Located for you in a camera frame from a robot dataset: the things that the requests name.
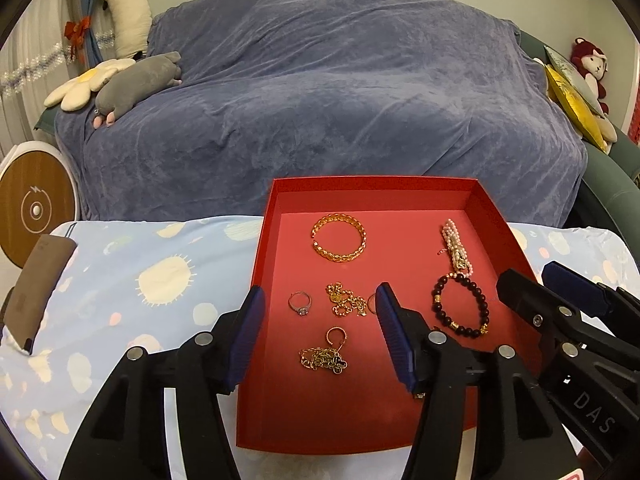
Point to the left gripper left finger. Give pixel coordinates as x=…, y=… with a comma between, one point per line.
x=123, y=435

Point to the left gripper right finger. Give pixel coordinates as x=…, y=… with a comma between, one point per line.
x=518, y=435

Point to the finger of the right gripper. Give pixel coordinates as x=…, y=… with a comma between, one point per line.
x=616, y=308
x=551, y=315

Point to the gold hoop earring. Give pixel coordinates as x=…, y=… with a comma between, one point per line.
x=336, y=338

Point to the gold ring earring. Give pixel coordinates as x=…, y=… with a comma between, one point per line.
x=371, y=304

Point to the green sofa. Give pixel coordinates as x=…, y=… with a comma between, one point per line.
x=610, y=179

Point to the blue planet print cloth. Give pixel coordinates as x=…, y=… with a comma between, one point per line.
x=96, y=313

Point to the brown phone case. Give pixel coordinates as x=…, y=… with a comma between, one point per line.
x=23, y=310

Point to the red cardboard tray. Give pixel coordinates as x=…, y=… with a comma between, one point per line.
x=299, y=396

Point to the beige plush cushion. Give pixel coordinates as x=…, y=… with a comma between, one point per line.
x=608, y=133

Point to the gold pillow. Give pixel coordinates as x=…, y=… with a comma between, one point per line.
x=576, y=109

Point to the grey silver pillow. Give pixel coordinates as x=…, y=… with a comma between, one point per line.
x=567, y=69

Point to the red monkey plush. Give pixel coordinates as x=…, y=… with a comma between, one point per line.
x=592, y=64

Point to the round wooden white appliance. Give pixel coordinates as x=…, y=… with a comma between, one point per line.
x=38, y=193

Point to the white flower cushion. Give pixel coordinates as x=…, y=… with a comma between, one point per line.
x=76, y=93

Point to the purple blanket covered sofa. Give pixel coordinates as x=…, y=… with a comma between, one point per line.
x=288, y=88

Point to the grey mouse plush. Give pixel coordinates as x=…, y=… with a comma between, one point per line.
x=139, y=81

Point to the white sheer curtain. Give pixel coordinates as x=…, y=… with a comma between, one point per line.
x=35, y=59

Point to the red bow tieback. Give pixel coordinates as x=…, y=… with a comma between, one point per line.
x=75, y=33

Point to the white alpaca plush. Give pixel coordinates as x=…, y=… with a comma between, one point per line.
x=132, y=20

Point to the gold chain bangle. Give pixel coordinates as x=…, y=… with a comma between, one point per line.
x=338, y=237

